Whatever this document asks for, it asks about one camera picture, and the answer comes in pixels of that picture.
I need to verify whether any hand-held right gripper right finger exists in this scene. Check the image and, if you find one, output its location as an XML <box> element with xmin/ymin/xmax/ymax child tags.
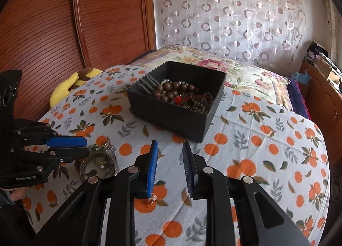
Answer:
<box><xmin>182</xmin><ymin>140</ymin><xmax>311</xmax><ymax>246</ymax></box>

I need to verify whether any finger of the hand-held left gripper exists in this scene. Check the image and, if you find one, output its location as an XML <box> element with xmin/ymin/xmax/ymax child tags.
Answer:
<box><xmin>45</xmin><ymin>132</ymin><xmax>88</xmax><ymax>148</ymax></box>
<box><xmin>48</xmin><ymin>147</ymin><xmax>90</xmax><ymax>165</ymax></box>

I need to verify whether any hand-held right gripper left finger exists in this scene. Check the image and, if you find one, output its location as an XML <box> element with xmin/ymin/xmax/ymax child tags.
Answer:
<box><xmin>31</xmin><ymin>140</ymin><xmax>159</xmax><ymax>246</ymax></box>

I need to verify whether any clear jade bangle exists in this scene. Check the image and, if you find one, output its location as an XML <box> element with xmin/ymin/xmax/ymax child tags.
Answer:
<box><xmin>80</xmin><ymin>152</ymin><xmax>118</xmax><ymax>183</ymax></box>

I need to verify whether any silver ornament with green stone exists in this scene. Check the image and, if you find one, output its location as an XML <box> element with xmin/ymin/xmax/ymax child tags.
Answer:
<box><xmin>91</xmin><ymin>141</ymin><xmax>117</xmax><ymax>158</ymax></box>

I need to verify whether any black square box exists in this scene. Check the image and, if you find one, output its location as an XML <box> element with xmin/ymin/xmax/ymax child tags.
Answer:
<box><xmin>125</xmin><ymin>61</ymin><xmax>227</xmax><ymax>143</ymax></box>

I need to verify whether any small dark bead strand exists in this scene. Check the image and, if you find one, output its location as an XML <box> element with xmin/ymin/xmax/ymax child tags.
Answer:
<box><xmin>176</xmin><ymin>92</ymin><xmax>215</xmax><ymax>115</ymax></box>

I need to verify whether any large brown bead bracelet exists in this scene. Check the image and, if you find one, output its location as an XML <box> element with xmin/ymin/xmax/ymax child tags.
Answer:
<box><xmin>152</xmin><ymin>80</ymin><xmax>200</xmax><ymax>104</ymax></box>

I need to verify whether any silver hair comb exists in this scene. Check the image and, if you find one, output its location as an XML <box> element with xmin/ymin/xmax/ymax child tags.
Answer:
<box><xmin>137</xmin><ymin>75</ymin><xmax>159</xmax><ymax>92</ymax></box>

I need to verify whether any person's left hand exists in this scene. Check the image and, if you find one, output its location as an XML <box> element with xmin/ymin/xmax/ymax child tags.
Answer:
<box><xmin>7</xmin><ymin>187</ymin><xmax>29</xmax><ymax>204</ymax></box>

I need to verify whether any yellow plush toy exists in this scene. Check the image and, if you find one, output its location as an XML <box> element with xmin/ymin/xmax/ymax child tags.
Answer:
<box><xmin>50</xmin><ymin>67</ymin><xmax>105</xmax><ymax>108</ymax></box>

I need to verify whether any orange fruit print tablecloth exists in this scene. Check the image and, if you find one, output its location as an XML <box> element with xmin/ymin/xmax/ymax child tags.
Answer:
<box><xmin>23</xmin><ymin>64</ymin><xmax>332</xmax><ymax>246</ymax></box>

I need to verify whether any floral bedsheet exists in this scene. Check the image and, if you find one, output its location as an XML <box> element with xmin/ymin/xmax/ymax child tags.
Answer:
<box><xmin>128</xmin><ymin>45</ymin><xmax>292</xmax><ymax>111</ymax></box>

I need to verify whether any wooden wardrobe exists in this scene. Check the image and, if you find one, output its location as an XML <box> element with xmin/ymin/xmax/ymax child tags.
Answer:
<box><xmin>0</xmin><ymin>0</ymin><xmax>157</xmax><ymax>125</ymax></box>

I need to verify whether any purple blanket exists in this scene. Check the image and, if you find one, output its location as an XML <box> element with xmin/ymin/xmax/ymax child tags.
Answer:
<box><xmin>287</xmin><ymin>77</ymin><xmax>312</xmax><ymax>119</ymax></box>

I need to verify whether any blue plastic bag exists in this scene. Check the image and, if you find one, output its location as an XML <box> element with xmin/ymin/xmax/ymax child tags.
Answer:
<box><xmin>291</xmin><ymin>72</ymin><xmax>311</xmax><ymax>84</ymax></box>

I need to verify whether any wooden cabinet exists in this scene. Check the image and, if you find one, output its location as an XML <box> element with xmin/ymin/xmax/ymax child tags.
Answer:
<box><xmin>299</xmin><ymin>59</ymin><xmax>342</xmax><ymax>136</ymax></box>

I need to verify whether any circle pattern sheer curtain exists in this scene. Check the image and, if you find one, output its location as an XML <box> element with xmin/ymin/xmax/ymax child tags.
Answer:
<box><xmin>152</xmin><ymin>0</ymin><xmax>307</xmax><ymax>71</ymax></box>

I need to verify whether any pile of papers and boxes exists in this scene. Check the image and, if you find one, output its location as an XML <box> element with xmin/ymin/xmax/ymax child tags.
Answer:
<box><xmin>307</xmin><ymin>41</ymin><xmax>342</xmax><ymax>89</ymax></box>

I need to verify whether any tied window drape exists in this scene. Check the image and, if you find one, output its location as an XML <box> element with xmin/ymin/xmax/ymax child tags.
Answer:
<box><xmin>320</xmin><ymin>0</ymin><xmax>338</xmax><ymax>58</ymax></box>

